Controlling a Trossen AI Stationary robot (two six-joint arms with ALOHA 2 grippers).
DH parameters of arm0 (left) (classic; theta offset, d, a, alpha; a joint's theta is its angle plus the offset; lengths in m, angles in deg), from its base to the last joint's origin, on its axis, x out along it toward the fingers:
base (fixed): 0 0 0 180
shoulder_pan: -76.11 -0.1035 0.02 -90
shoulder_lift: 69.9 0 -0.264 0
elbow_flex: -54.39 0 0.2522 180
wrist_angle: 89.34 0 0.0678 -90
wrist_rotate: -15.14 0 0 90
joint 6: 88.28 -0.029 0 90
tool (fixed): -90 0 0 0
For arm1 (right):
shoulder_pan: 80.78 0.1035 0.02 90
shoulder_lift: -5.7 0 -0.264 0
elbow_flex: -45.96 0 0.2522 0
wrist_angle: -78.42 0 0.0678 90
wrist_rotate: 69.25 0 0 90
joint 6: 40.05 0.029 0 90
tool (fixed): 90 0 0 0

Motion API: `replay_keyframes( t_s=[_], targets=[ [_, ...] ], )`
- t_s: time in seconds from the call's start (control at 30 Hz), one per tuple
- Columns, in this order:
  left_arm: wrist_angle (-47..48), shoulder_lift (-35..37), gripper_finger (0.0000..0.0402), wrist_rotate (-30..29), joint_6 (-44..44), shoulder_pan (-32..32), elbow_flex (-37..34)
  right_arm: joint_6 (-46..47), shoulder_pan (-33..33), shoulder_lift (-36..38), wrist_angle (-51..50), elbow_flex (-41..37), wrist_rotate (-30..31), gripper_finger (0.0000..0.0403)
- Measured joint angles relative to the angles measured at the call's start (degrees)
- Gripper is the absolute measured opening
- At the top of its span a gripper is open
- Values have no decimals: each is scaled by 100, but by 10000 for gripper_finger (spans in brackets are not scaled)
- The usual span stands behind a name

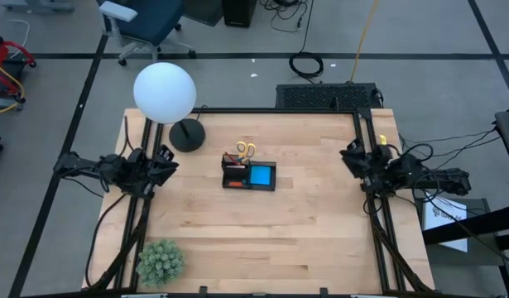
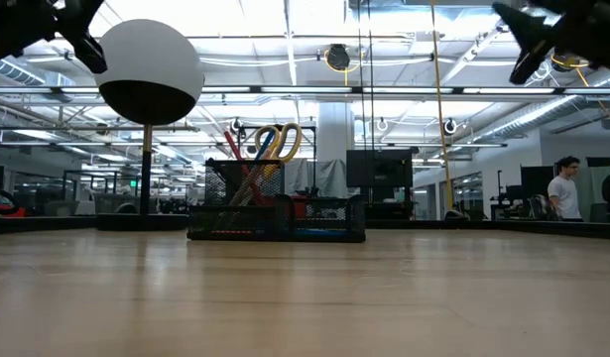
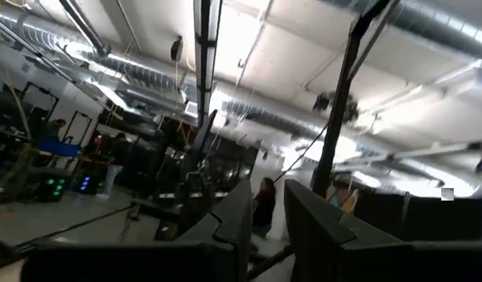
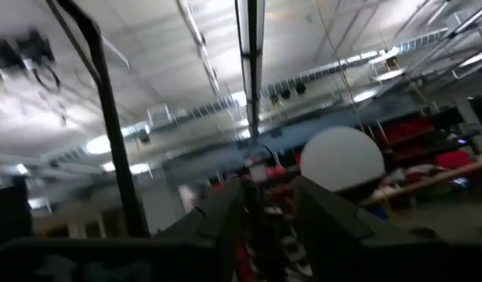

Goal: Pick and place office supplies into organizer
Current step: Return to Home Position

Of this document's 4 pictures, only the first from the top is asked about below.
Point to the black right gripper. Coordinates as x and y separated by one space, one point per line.
368 163

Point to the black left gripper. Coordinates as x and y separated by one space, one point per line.
161 165

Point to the red pencil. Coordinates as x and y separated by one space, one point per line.
231 159

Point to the blue sticky note pad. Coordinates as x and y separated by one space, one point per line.
260 175

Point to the black mesh desk organizer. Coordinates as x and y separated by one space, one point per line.
262 187

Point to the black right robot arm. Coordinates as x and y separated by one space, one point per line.
428 176

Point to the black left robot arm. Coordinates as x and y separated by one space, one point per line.
113 171

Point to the blue office chair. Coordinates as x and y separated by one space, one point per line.
155 16

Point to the black perforated computer case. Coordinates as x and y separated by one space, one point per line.
324 96

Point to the white globe desk lamp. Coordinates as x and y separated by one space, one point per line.
164 93

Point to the green potted plant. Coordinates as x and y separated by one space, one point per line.
159 262

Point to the white printed paper sheet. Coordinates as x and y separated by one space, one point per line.
444 215

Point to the black floor box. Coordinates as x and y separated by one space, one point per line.
238 12

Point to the black aluminium table frame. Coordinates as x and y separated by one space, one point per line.
279 111

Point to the black table edge bracket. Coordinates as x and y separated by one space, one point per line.
203 290
324 291

